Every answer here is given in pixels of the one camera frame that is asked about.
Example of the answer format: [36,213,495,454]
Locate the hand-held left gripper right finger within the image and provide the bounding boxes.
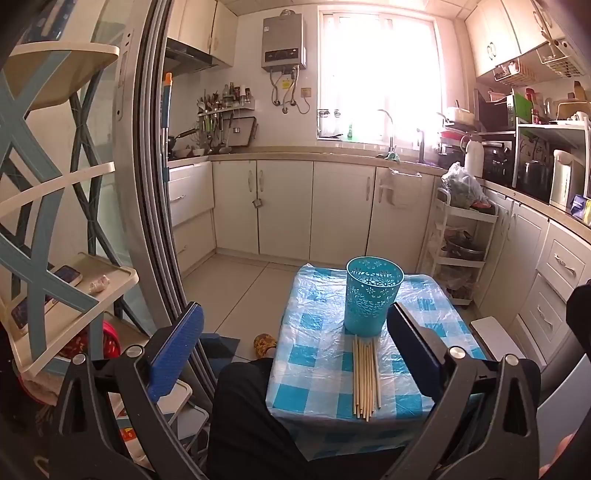
[387,302,542,480]

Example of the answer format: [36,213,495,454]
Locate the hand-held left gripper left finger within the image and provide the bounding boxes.
[48,302,206,480]

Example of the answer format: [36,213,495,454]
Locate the bundle of wooden chopsticks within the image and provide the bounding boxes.
[352,336,382,422]

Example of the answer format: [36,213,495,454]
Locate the blue perforated plastic basket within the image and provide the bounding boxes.
[346,256,405,335]

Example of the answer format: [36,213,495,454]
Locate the red patterned container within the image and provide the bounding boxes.
[60,320,121,361]

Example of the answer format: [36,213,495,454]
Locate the white stool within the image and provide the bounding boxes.
[470,318,509,358]

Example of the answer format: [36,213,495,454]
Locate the yellow patterned slipper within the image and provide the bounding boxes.
[253,333,279,358]

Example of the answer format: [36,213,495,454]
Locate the person's black trouser leg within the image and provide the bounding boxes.
[205,357,402,480]

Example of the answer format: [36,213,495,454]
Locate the blue checkered plastic tablecloth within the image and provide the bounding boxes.
[265,263,490,462]

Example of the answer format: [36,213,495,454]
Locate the white rolling cart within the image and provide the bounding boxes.
[422,187,499,305]

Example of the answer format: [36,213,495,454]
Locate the white electric water boiler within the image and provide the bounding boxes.
[549,149,587,210]

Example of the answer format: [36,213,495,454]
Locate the white door hanging rack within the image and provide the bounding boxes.
[376,167,423,206]

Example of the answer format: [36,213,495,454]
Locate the clear plastic bag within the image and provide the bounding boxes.
[441,162,490,210]

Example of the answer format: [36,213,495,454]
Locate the black countertop oven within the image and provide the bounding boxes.
[482,141,515,188]

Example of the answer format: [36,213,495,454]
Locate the cream base cabinets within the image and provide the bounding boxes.
[167,157,591,365]

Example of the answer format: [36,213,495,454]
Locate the white countertop shelf rack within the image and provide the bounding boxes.
[515,117,591,204]

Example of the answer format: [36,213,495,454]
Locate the white thermos jug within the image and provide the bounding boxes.
[463,137,484,179]

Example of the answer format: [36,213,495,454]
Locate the chrome sink faucet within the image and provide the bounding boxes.
[378,109,395,153]

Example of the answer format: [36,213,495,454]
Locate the green cutting board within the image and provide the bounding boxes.
[513,93,534,124]

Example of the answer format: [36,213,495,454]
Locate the black microwave oven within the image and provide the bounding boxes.
[475,90,518,132]

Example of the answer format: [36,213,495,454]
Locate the hanging metal baking tray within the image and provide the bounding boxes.
[228,116,257,148]

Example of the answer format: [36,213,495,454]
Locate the blue and cream shelf unit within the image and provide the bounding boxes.
[0,41,139,384]

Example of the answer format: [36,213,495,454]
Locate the kitchen window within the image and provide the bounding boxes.
[318,9,446,141]

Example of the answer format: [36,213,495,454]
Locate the black range hood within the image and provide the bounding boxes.
[164,38,220,75]

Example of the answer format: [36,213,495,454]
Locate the wall utensil rack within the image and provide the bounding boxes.
[196,83,257,116]

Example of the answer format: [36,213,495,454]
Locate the white hanging wire basket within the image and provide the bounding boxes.
[536,39,589,77]
[493,58,536,86]

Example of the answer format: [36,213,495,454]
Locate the cream wall cabinets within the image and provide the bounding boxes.
[166,0,238,70]
[464,0,591,77]

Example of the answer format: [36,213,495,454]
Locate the silver wall water heater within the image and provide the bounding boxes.
[262,13,309,72]

